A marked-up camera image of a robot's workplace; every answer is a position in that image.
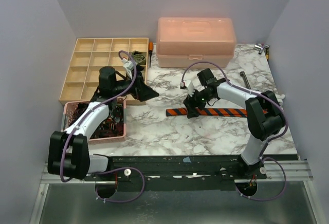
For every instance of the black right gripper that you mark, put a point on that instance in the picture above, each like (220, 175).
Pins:
(194, 101)

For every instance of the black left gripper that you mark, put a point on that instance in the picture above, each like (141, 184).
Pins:
(141, 91)

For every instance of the orange navy striped tie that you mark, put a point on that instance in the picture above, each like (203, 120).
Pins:
(221, 112)

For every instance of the pink plastic basket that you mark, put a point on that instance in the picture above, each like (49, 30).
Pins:
(118, 138)

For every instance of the pink plastic storage box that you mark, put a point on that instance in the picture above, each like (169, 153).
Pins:
(182, 41)

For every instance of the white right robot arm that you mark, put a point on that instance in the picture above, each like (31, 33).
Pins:
(265, 117)

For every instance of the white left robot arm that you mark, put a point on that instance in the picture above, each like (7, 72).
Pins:
(69, 155)

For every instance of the pile of patterned ties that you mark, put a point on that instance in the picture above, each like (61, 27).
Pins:
(113, 123)

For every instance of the rolled green tie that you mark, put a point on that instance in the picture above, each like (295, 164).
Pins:
(138, 57)

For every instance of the wooden compartment tray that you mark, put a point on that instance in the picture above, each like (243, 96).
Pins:
(89, 55)

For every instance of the white plastic fitting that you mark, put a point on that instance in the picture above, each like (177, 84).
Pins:
(280, 99)

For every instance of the silver socket tool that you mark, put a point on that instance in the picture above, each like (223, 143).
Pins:
(261, 47)

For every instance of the yellow black tool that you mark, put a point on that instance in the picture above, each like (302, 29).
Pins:
(267, 53)

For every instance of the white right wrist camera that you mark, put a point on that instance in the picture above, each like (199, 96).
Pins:
(188, 85)

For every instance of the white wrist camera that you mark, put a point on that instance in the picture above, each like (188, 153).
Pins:
(188, 85)
(129, 66)

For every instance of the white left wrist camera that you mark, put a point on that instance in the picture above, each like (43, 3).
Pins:
(129, 66)

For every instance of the orange handled screwdriver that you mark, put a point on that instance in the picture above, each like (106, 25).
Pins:
(150, 51)

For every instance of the metal crank handle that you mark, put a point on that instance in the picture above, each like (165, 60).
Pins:
(246, 82)

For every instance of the black mounting rail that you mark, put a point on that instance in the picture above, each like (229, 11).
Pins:
(176, 173)

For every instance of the aluminium extrusion frame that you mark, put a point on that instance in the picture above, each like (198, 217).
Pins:
(285, 196)

